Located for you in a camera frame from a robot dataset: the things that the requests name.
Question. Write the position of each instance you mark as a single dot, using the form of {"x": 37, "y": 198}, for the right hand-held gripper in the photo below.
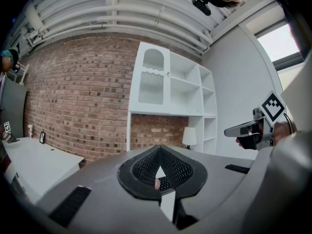
{"x": 271, "y": 106}

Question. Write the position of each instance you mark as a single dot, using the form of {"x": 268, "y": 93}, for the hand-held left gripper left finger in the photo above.
{"x": 102, "y": 191}

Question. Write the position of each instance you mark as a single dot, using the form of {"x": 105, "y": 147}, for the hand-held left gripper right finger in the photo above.
{"x": 214, "y": 179}

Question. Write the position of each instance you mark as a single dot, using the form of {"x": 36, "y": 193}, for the person's right forearm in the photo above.
{"x": 282, "y": 133}

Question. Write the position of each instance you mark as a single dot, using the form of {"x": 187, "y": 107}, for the white desk with hutch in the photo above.
{"x": 185, "y": 99}

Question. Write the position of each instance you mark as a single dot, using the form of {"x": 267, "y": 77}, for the person's right hand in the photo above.
{"x": 239, "y": 142}

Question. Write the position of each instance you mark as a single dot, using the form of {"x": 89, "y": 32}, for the white shade table lamp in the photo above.
{"x": 189, "y": 135}

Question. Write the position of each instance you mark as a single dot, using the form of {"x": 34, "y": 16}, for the plain white table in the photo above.
{"x": 44, "y": 162}

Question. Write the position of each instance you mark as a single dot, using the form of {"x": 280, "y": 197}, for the small white figurine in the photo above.
{"x": 30, "y": 130}

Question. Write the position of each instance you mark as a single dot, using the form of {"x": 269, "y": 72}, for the white chair with brown seat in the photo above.
{"x": 5, "y": 162}

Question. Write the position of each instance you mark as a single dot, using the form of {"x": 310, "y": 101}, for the grey panel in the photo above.
{"x": 13, "y": 106}

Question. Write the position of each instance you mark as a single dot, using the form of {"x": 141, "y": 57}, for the white metal rack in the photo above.
{"x": 22, "y": 73}

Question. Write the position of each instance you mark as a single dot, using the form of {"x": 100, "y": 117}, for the white ceiling pipes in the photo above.
{"x": 109, "y": 13}

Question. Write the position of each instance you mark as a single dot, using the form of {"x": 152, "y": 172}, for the black picture frame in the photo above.
{"x": 43, "y": 138}

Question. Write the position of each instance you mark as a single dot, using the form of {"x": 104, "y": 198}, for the black head camera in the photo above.
{"x": 202, "y": 5}

